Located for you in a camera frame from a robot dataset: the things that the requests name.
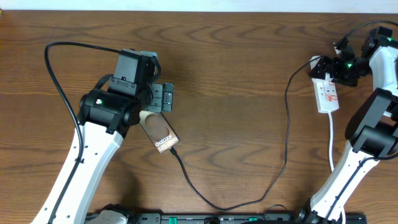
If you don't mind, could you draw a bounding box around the white power strip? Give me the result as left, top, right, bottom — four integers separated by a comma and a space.
309, 55, 340, 114

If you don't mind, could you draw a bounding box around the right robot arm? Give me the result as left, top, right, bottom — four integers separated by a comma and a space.
295, 26, 397, 223

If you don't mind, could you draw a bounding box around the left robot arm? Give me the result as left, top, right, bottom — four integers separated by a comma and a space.
33, 49, 180, 223

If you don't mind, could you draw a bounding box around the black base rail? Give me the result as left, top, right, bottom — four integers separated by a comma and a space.
86, 212, 368, 224

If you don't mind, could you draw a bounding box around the white USB charger adapter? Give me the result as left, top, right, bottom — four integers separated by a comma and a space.
310, 55, 322, 69

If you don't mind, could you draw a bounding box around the black charging cable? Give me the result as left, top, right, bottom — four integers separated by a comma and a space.
169, 55, 327, 212

